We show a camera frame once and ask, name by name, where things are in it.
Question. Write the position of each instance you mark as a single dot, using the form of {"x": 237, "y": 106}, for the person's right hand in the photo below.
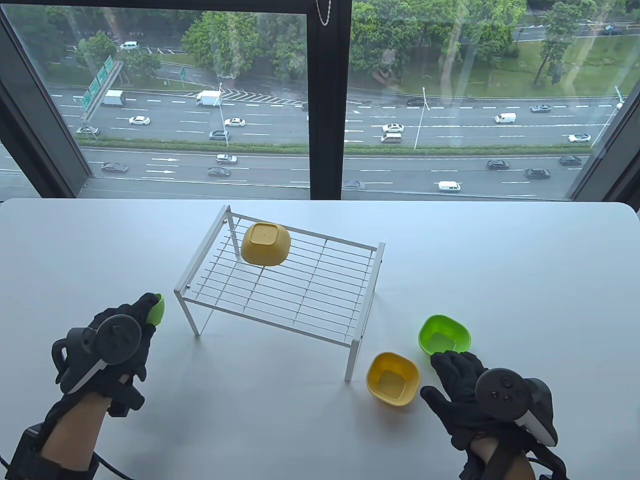
{"x": 457, "y": 385}

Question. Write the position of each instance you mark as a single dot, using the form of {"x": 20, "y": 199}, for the person's left hand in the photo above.
{"x": 131, "y": 312}

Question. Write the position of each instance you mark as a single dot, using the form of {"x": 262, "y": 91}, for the green small dish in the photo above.
{"x": 158, "y": 312}
{"x": 442, "y": 335}

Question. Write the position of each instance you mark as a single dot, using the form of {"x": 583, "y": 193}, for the yellow small dish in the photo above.
{"x": 392, "y": 380}
{"x": 265, "y": 245}

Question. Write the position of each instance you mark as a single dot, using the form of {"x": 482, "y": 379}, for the person's left forearm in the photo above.
{"x": 72, "y": 430}

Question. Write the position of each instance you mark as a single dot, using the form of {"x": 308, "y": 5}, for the person's right forearm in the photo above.
{"x": 505, "y": 465}

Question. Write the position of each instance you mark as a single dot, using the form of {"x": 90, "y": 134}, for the black and white tracking controller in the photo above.
{"x": 500, "y": 392}
{"x": 119, "y": 339}

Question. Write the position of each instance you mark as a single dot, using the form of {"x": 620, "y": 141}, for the black window frame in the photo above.
{"x": 327, "y": 100}

